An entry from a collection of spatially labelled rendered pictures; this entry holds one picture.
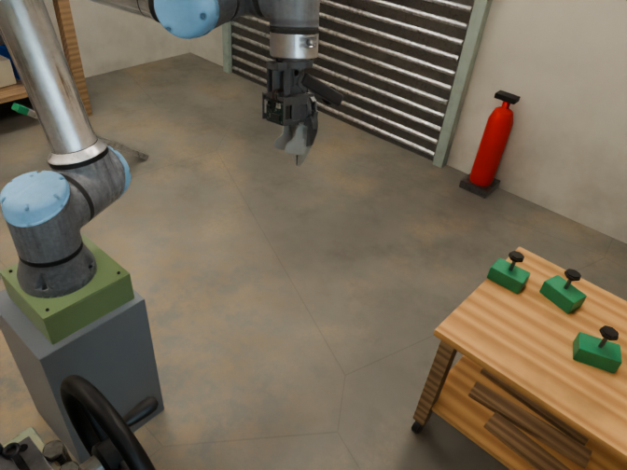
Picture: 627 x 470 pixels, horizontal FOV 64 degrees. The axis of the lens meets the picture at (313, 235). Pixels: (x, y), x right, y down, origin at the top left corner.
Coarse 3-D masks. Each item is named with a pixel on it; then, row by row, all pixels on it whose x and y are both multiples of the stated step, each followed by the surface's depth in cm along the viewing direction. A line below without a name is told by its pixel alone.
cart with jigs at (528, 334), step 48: (480, 288) 160; (528, 288) 162; (576, 288) 156; (480, 336) 144; (528, 336) 146; (576, 336) 147; (624, 336) 149; (432, 384) 159; (480, 384) 171; (528, 384) 132; (576, 384) 133; (624, 384) 135; (480, 432) 159; (528, 432) 159; (576, 432) 159; (624, 432) 123
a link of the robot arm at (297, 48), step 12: (276, 36) 90; (288, 36) 89; (300, 36) 89; (312, 36) 90; (276, 48) 91; (288, 48) 90; (300, 48) 90; (312, 48) 91; (288, 60) 92; (300, 60) 92
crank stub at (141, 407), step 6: (150, 396) 76; (144, 402) 74; (150, 402) 74; (156, 402) 75; (132, 408) 74; (138, 408) 73; (144, 408) 74; (150, 408) 74; (156, 408) 75; (126, 414) 73; (132, 414) 73; (138, 414) 73; (144, 414) 74; (150, 414) 75; (126, 420) 72; (132, 420) 73; (138, 420) 73
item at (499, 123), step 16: (496, 96) 277; (512, 96) 274; (496, 112) 279; (512, 112) 279; (496, 128) 281; (480, 144) 295; (496, 144) 286; (480, 160) 296; (496, 160) 293; (480, 176) 300; (480, 192) 303
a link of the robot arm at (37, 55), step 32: (0, 0) 106; (32, 0) 109; (0, 32) 111; (32, 32) 110; (32, 64) 113; (64, 64) 118; (32, 96) 118; (64, 96) 119; (64, 128) 122; (64, 160) 125; (96, 160) 128; (96, 192) 129
